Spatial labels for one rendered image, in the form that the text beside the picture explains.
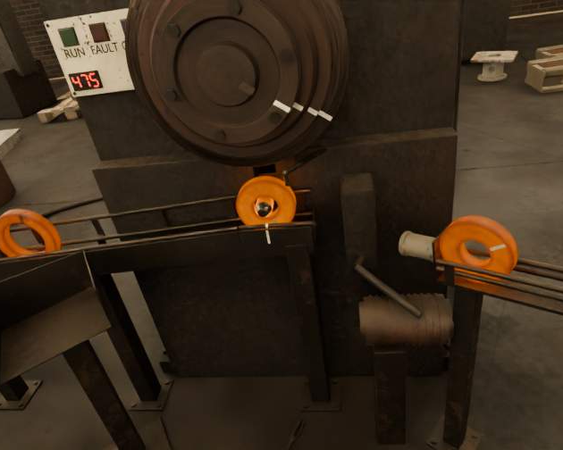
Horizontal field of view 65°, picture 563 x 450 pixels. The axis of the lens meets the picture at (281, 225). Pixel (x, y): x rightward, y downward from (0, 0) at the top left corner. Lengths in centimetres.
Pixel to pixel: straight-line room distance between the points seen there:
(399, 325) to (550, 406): 70
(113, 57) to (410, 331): 98
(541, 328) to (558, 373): 20
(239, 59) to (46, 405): 151
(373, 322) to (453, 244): 27
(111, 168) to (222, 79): 52
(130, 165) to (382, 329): 78
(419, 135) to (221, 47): 53
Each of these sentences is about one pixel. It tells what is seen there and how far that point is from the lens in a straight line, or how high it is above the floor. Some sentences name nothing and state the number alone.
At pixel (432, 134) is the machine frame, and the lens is 116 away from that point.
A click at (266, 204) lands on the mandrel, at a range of 110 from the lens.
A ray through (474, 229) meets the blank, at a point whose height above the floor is 77.
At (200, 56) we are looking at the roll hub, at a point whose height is 116.
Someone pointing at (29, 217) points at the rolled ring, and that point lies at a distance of 142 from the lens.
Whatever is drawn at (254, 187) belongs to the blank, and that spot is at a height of 81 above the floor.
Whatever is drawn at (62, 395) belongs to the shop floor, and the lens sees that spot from 199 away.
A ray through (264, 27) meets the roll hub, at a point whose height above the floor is 119.
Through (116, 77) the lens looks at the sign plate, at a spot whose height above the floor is 110.
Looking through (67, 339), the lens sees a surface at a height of 60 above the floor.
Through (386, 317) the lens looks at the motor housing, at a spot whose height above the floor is 52.
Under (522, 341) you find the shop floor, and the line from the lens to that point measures 185.
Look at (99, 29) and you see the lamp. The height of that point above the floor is 121.
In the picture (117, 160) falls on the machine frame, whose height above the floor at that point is 87.
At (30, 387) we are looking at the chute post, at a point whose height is 1.
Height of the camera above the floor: 131
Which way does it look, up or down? 32 degrees down
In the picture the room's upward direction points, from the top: 10 degrees counter-clockwise
